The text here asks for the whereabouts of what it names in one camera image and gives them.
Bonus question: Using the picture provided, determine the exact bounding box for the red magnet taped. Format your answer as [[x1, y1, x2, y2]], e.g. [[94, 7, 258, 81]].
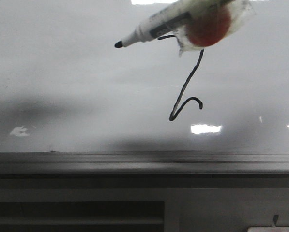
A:
[[173, 0, 255, 56]]

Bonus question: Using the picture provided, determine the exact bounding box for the white dry-erase marker black tip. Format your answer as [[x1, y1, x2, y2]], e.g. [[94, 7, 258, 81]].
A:
[[114, 0, 234, 49]]

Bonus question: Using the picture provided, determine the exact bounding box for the small white box red label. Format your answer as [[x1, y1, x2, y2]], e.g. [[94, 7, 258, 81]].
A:
[[247, 226, 289, 232]]

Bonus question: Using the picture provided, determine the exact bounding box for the white glossy whiteboard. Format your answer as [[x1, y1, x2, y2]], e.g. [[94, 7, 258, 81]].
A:
[[0, 0, 289, 153]]

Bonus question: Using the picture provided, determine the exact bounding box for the grey aluminium whiteboard tray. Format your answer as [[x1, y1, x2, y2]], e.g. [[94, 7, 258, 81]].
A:
[[0, 150, 289, 176]]

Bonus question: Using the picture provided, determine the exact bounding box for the small dark metal clip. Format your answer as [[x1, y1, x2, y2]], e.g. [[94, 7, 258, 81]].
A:
[[271, 214, 279, 227]]

